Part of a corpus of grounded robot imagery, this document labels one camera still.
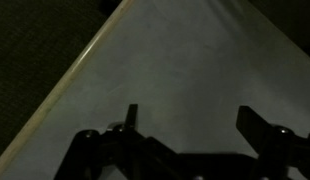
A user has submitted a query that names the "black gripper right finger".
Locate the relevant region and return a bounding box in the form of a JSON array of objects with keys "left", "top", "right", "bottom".
[{"left": 235, "top": 105, "right": 275, "bottom": 158}]

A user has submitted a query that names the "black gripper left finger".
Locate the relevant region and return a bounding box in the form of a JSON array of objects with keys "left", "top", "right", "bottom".
[{"left": 124, "top": 103, "right": 139, "bottom": 131}]

